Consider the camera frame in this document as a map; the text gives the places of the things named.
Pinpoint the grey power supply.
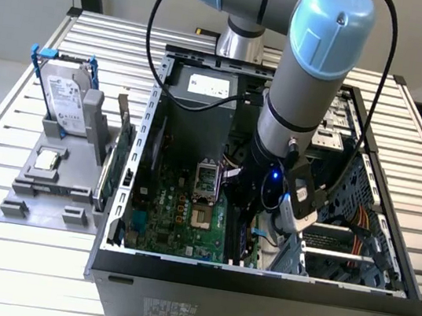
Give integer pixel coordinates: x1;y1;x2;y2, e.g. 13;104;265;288
154;62;244;169

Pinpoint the metal drive cage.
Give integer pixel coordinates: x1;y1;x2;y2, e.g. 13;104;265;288
310;88;366;156

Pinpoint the black case fan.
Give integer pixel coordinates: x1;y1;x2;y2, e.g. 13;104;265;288
140;112;171;183

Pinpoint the metal disk bay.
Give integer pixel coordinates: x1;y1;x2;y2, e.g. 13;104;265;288
279;215;383;289

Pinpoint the grey parts rack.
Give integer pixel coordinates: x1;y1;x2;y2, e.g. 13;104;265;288
0;76;126;238

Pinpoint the green graphics card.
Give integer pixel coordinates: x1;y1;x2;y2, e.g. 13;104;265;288
92;90;142;217

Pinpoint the metal socket cover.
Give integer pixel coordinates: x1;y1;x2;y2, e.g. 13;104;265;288
191;158;222;205

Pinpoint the green motherboard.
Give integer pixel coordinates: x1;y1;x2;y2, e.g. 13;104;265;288
121;154;275;272

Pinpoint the silver CPU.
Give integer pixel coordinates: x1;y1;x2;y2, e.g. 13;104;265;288
32;147;63;173

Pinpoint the red yellow wire bundle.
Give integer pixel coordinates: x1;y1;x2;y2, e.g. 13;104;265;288
341;204;374;263

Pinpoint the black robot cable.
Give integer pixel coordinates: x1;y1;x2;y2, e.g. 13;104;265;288
125;0;405;209

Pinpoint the small yellow black plug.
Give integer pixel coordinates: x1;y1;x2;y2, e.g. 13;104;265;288
194;26;220;40

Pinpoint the CPU socket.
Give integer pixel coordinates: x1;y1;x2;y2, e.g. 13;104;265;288
188;201;216;231

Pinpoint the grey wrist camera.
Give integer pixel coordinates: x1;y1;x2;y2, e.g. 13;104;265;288
274;190;322;235

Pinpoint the black PC case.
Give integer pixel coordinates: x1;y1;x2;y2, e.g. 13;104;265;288
76;35;422;316

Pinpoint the hard disk in blue carrier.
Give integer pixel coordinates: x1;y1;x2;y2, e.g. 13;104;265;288
18;42;106;145

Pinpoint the blue RAM stick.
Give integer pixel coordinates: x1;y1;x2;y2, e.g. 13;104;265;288
232;213;255;266

